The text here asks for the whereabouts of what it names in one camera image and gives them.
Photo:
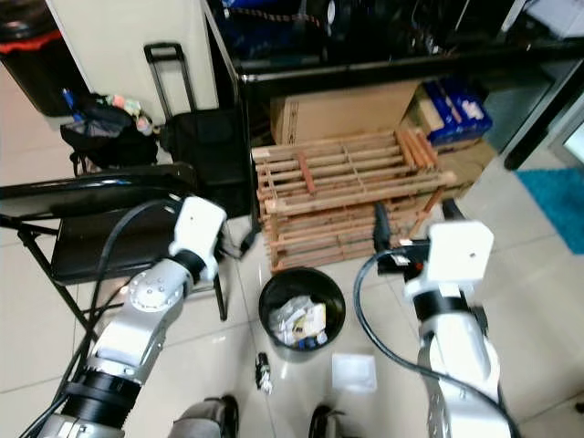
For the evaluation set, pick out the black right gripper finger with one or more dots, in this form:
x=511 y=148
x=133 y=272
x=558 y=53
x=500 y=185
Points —
x=382 y=230
x=453 y=211

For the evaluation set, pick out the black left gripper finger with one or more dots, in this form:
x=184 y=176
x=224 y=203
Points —
x=250 y=240

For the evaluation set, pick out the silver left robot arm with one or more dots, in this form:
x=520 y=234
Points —
x=146 y=333

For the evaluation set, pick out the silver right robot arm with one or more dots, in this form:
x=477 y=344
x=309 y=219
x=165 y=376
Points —
x=456 y=356

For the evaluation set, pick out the black bin with red liner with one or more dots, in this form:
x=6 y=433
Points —
x=29 y=78

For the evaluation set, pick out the printed brown cardboard box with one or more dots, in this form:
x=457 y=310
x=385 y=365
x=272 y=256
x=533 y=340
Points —
x=470 y=164

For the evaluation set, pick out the wooden slatted shoe rack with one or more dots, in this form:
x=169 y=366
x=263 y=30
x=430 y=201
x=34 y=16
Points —
x=347 y=192

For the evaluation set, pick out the crumpled clear plastic wrapper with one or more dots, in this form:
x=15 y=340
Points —
x=287 y=319

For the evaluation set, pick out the blue printed carton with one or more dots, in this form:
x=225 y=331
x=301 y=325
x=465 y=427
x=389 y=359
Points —
x=458 y=111

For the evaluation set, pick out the black trolley suitcase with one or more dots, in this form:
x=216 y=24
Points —
x=208 y=146

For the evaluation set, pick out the teal floor mat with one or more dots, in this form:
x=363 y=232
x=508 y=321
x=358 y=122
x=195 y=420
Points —
x=557 y=208

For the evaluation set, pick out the small cream packet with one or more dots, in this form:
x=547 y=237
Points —
x=315 y=324

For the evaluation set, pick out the black folding chair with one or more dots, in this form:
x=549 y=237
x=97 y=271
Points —
x=109 y=246

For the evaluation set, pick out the large plain cardboard box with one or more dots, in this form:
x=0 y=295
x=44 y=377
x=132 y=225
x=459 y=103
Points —
x=338 y=111

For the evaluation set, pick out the square white paper sheet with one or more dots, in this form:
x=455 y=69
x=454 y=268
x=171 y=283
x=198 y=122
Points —
x=354 y=374

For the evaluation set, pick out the small black plastic item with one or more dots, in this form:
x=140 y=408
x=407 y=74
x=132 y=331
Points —
x=264 y=372

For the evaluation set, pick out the black open bag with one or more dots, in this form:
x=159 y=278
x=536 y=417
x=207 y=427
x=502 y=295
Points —
x=102 y=139

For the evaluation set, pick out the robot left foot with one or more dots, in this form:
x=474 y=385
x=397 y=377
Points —
x=203 y=420

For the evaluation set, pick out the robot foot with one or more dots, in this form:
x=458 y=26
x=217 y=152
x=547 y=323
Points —
x=331 y=424
x=203 y=420

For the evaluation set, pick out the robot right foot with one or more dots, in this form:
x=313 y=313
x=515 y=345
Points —
x=331 y=424

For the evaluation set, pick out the cream cabinet panel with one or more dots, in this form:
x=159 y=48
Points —
x=128 y=46

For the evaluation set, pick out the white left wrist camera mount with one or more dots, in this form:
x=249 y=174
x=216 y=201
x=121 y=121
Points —
x=201 y=224

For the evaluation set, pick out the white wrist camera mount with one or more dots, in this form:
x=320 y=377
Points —
x=456 y=251
x=201 y=224

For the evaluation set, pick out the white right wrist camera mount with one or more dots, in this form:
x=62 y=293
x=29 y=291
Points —
x=456 y=251

